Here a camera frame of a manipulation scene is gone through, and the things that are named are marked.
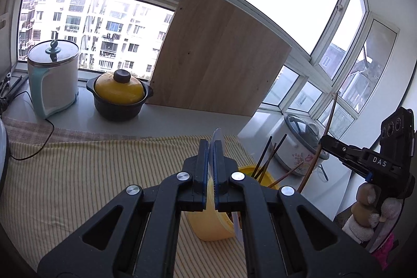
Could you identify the glass cooker lid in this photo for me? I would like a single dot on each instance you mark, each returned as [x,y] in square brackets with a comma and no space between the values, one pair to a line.
[304,131]

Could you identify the black tongs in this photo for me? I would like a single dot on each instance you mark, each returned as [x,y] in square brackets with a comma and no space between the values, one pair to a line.
[14,86]

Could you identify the apartment building outside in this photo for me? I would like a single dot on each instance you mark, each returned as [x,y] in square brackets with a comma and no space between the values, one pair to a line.
[97,33]

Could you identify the person's right hand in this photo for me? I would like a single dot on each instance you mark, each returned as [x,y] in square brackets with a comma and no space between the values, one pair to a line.
[365,209]

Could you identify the light wooden board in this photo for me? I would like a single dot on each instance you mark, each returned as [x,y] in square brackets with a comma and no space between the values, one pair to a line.
[221,56]

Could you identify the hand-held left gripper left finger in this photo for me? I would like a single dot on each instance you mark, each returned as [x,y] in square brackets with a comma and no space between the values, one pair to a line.
[204,167]

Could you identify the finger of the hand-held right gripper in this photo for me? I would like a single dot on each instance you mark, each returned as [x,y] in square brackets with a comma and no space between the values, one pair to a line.
[345,147]
[358,169]

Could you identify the pink sleeved right forearm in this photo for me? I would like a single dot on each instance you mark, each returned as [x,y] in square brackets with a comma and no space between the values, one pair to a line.
[387,245]

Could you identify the brown checkered cloth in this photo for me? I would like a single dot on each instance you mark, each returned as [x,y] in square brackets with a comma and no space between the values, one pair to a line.
[65,131]

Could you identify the yellow plastic utensil container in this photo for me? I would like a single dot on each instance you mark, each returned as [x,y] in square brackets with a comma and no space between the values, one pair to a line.
[211,226]

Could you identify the yellow pot lid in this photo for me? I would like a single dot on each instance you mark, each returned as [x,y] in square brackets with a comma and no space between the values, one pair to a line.
[117,89]

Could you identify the brown wooden chopstick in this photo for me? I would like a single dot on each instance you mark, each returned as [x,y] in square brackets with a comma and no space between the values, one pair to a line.
[268,160]
[321,141]
[288,174]

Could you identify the white electric kettle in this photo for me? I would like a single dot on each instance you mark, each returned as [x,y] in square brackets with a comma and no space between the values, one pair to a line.
[55,82]

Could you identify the translucent plastic knife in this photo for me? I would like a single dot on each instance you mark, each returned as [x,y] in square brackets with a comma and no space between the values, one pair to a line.
[216,135]

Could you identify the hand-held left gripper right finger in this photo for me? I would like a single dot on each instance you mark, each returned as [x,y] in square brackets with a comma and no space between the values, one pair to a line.
[216,167]

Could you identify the yellow striped cloth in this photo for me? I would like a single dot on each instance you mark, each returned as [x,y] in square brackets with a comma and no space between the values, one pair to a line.
[81,173]

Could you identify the black clay pot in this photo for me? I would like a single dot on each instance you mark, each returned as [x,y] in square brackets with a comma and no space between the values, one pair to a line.
[119,108]

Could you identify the white floral slow cooker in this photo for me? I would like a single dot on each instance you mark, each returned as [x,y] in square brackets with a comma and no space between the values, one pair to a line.
[290,154]

